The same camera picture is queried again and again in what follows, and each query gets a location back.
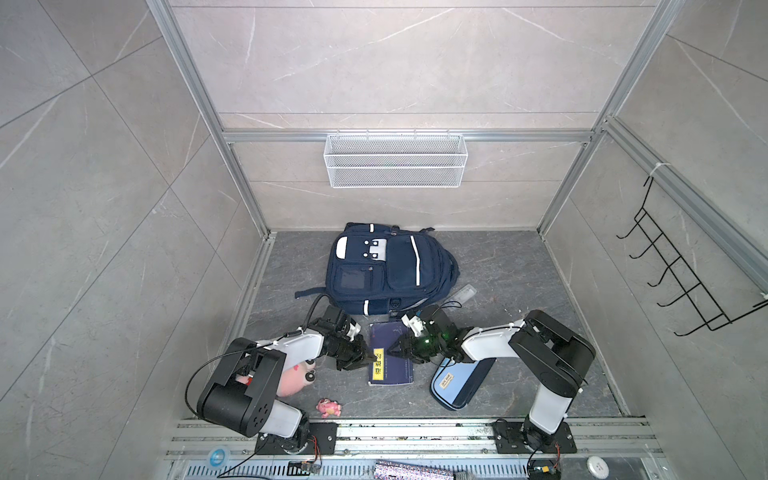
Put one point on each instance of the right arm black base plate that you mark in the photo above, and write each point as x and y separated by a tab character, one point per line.
519	437

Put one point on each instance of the glittery purple pouch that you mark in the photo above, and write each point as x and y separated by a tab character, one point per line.
387	470

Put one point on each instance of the dark purple notebook yellow label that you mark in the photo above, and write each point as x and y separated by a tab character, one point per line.
388	369

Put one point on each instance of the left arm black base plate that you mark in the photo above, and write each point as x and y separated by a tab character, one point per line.
324	438

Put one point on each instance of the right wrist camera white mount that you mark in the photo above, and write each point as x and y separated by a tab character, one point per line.
415	324

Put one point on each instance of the white wire mesh basket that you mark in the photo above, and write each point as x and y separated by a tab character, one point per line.
395	160

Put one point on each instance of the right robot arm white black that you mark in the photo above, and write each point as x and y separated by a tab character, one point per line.
556	355

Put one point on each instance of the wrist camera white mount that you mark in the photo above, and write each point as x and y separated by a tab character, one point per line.
353	330
415	324

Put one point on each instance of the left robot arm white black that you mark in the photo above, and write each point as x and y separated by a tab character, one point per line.
244	391

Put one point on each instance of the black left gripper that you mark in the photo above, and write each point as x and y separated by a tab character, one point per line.
362	358

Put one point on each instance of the pink plush pig toy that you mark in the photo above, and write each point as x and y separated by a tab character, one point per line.
263	375

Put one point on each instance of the small pink toy figure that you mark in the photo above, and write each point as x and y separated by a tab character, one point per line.
327	407

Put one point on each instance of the light blue pencil case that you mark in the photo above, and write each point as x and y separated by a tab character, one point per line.
454	384

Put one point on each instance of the blue round sticker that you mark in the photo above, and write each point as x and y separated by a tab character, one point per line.
218	457

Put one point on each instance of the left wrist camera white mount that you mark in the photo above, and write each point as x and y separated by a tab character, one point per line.
353	330

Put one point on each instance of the white round button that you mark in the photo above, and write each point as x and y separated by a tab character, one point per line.
598	467

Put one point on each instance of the navy blue student backpack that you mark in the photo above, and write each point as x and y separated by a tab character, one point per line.
375	269

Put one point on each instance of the black wire hook rack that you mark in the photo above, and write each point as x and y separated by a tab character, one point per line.
710	314

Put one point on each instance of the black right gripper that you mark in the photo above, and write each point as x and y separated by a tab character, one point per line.
408	349

